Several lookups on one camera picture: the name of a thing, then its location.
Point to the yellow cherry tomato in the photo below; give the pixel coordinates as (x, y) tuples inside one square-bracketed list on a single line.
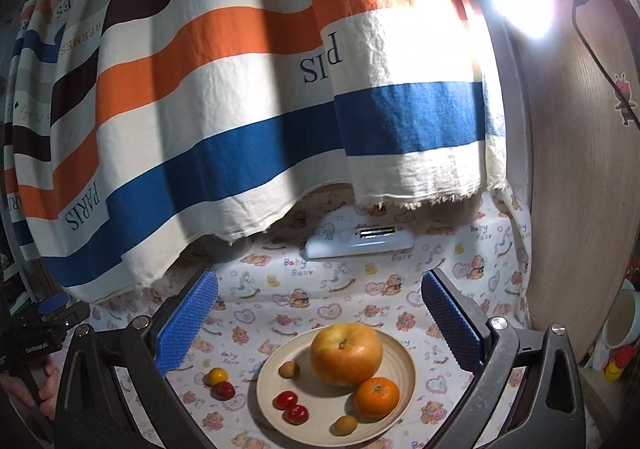
[(217, 375)]

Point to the striped cloth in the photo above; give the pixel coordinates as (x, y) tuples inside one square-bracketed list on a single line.
[(225, 104)]

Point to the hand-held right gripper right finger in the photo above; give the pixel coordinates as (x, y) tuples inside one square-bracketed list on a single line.
[(452, 324)]

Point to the cartoon bear sticker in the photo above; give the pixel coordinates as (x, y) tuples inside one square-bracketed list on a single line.
[(626, 96)]

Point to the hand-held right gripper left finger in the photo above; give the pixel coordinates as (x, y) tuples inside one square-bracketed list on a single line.
[(187, 324)]

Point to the small yellow round fruit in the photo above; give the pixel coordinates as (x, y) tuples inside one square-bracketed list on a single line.
[(289, 370)]

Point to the small brown fruit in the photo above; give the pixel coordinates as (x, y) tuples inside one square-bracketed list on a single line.
[(345, 424)]

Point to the beige round plate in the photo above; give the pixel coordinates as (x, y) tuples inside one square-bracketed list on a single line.
[(280, 429)]

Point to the red cherry tomato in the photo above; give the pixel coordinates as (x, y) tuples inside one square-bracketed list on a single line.
[(225, 391), (285, 400), (296, 413)]

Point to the orange tangerine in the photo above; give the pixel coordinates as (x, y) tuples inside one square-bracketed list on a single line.
[(377, 398)]

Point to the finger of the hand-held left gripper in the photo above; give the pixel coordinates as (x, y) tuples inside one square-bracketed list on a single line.
[(52, 304)]

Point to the white printed mug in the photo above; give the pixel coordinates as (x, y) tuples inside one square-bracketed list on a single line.
[(622, 319)]

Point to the white power strip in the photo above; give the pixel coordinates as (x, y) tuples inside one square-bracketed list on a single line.
[(360, 244)]

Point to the person's left hand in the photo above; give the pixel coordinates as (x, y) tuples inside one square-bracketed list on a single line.
[(47, 389)]

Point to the bear printed cloth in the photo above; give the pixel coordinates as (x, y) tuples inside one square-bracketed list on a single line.
[(325, 294)]

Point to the wooden panel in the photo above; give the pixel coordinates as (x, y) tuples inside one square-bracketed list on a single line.
[(575, 204)]

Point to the large yellow apple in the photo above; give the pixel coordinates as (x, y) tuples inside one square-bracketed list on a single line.
[(346, 354)]

